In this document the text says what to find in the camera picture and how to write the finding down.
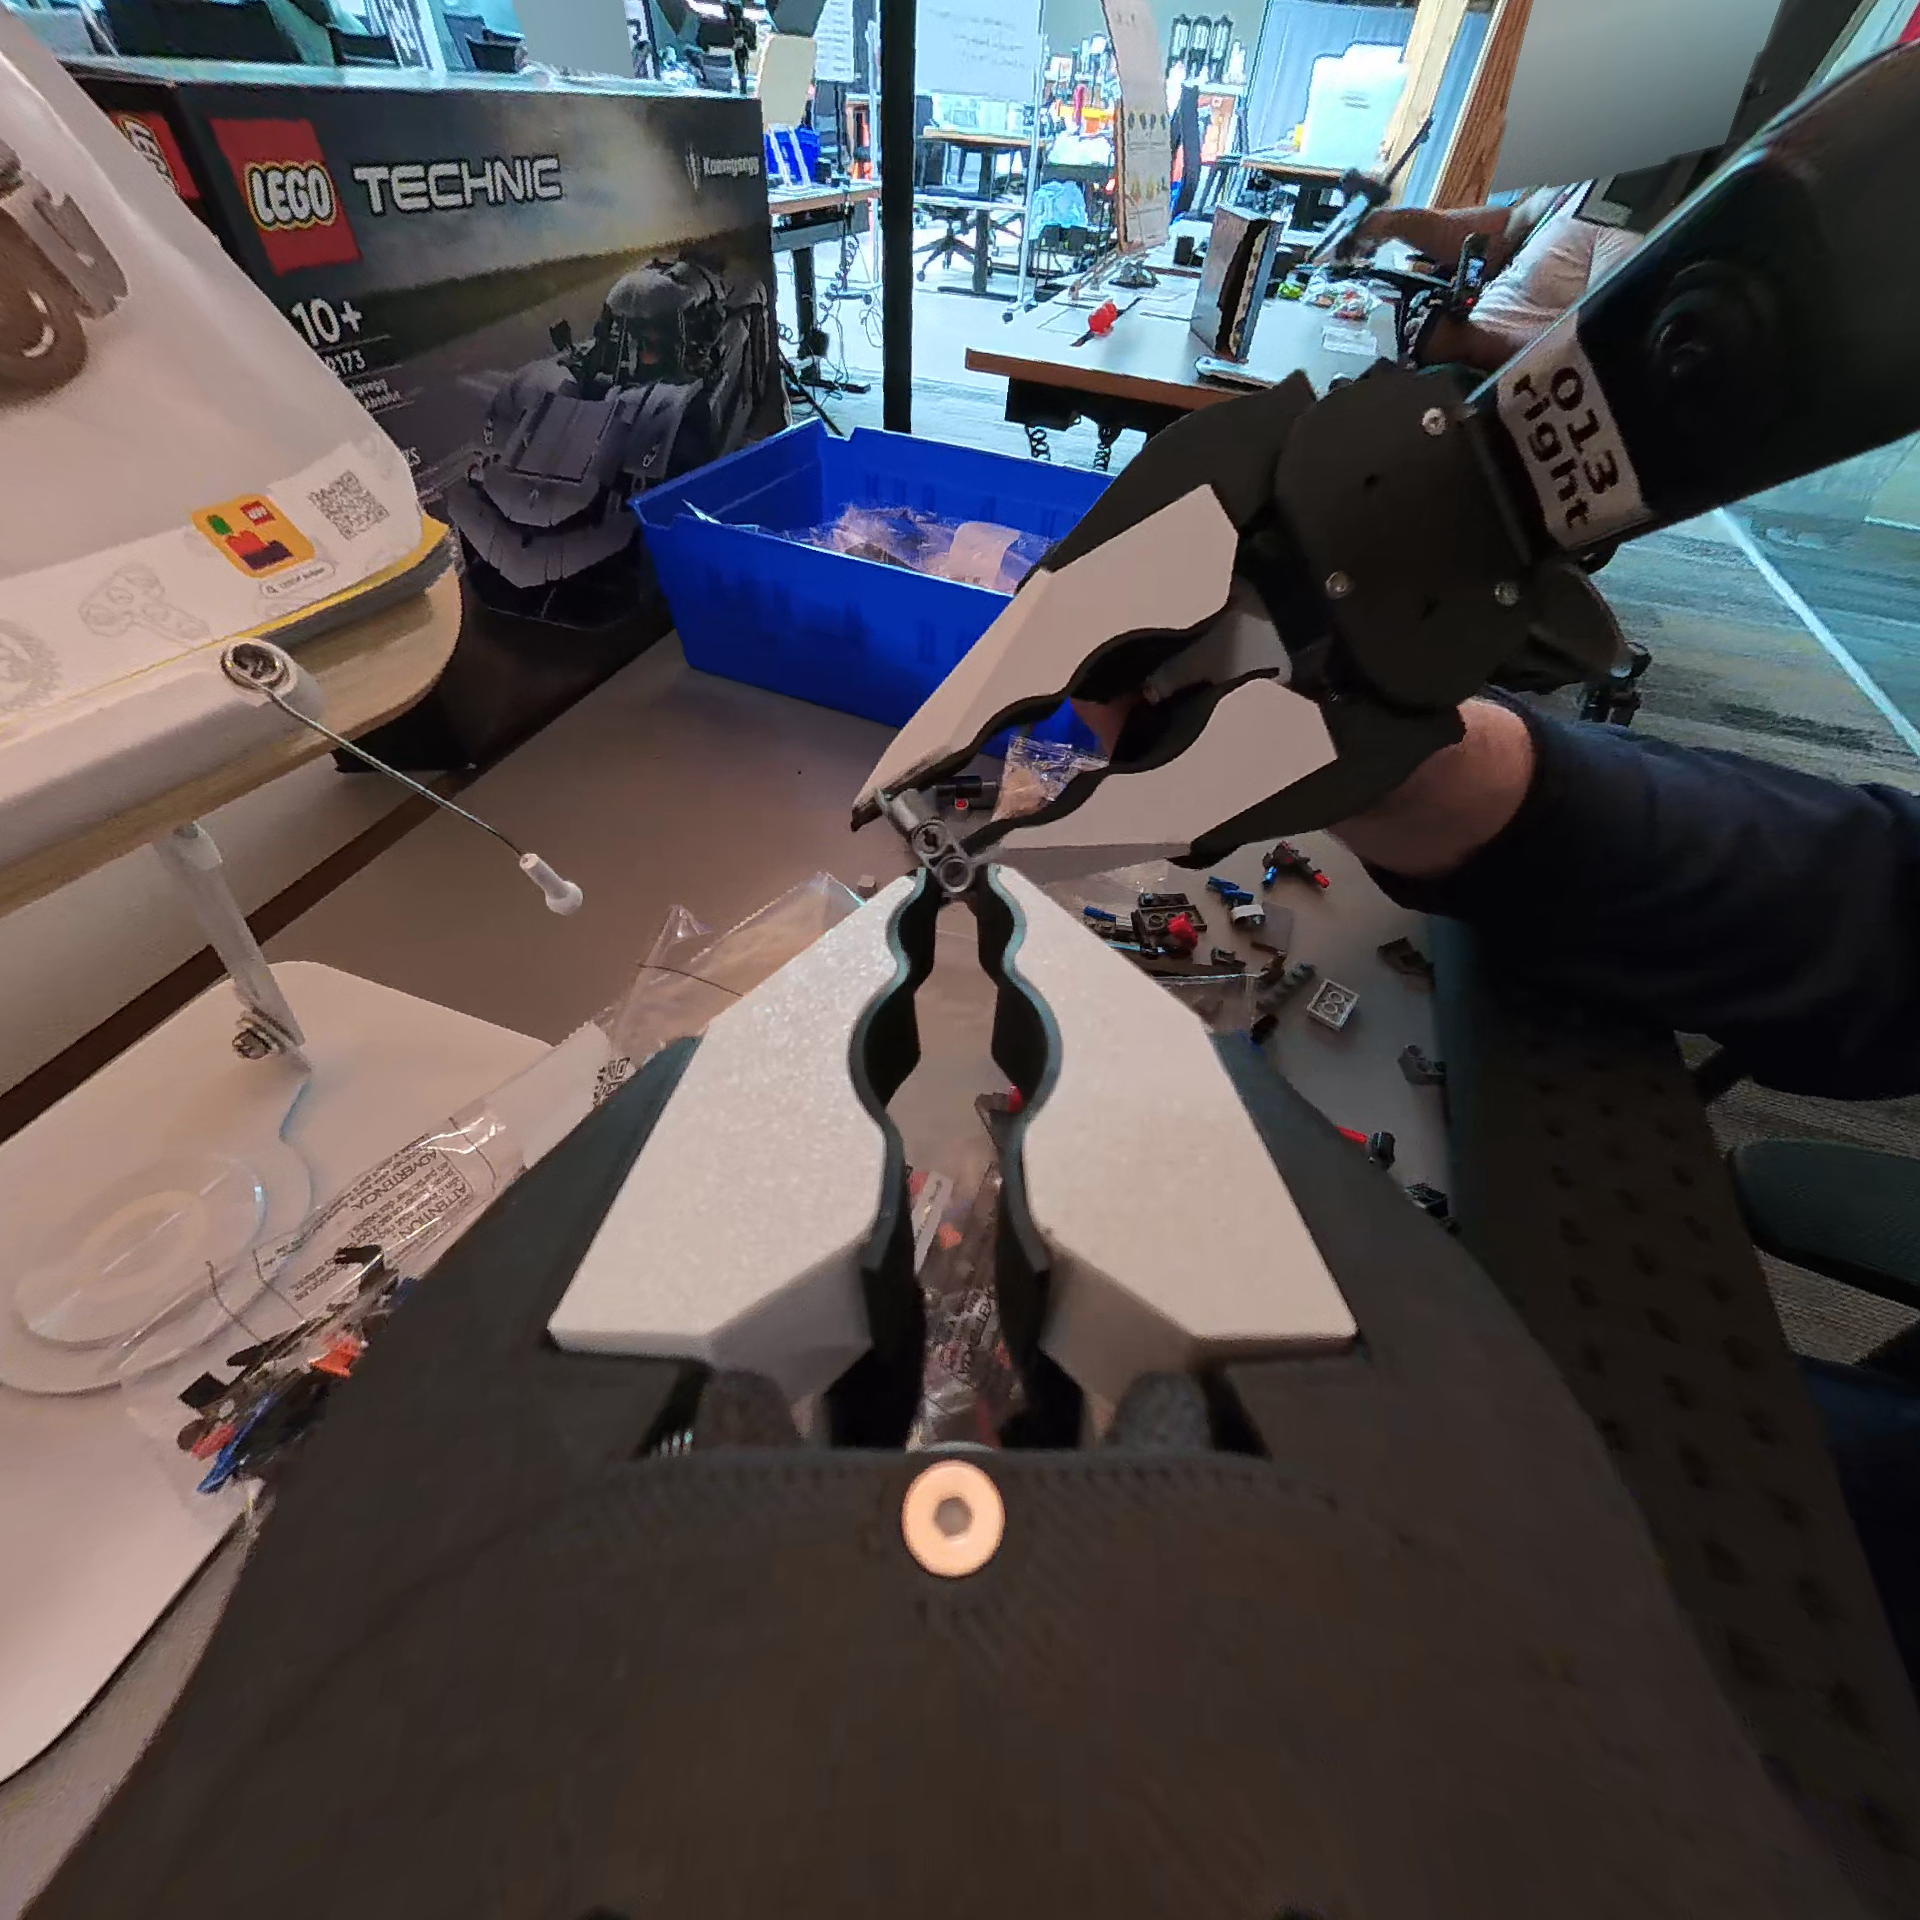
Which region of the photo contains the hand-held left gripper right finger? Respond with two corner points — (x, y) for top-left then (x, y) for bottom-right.
(973, 866), (1359, 1446)

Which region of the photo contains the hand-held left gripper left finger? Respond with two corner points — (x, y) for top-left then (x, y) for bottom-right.
(546, 873), (940, 1446)

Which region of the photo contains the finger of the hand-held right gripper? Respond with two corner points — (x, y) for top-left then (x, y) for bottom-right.
(952, 673), (1340, 870)
(852, 483), (1295, 834)

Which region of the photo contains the pile of lego pieces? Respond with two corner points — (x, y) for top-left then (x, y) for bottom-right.
(1079, 839), (1457, 1218)

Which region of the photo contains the person's right forearm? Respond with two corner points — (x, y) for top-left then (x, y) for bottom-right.
(1371, 703), (1920, 1103)

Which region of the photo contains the black lego set box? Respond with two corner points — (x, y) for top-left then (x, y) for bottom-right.
(59, 59), (789, 767)

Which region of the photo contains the person's right hand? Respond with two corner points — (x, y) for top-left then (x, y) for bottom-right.
(1331, 695), (1539, 879)

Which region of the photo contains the small clear zip bag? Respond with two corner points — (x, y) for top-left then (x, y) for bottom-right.
(995, 734), (1120, 820)

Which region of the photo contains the clear bag in bin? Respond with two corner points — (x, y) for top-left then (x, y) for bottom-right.
(720, 502), (1067, 593)

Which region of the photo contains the wooden table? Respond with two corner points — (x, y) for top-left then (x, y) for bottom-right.
(963, 292), (1390, 425)

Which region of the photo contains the blue plastic bin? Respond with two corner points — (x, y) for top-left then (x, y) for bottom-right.
(630, 420), (1120, 737)

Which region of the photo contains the clear bag with warning print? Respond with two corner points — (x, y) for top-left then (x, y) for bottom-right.
(254, 1102), (528, 1308)

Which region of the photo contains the black metal pole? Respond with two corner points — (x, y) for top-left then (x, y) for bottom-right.
(881, 0), (920, 437)

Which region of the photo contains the cardboard sign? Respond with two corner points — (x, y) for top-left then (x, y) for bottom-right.
(1101, 0), (1176, 250)

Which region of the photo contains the black perforated board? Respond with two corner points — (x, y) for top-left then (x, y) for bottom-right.
(1424, 900), (1920, 1920)

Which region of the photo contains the clear bag of dark parts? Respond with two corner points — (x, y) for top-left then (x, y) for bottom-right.
(179, 1243), (407, 1493)

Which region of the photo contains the whiteboard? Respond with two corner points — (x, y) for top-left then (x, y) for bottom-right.
(913, 0), (1044, 108)

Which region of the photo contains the teal chair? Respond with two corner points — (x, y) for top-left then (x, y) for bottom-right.
(1723, 1139), (1920, 1308)

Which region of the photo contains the person's dark blue shirt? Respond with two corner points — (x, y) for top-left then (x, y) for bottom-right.
(1800, 1355), (1920, 1652)

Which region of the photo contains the metal page holder wire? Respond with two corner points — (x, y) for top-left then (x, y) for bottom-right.
(222, 636), (588, 919)

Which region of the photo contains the wooden support post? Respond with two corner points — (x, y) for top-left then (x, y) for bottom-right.
(1424, 0), (1535, 211)

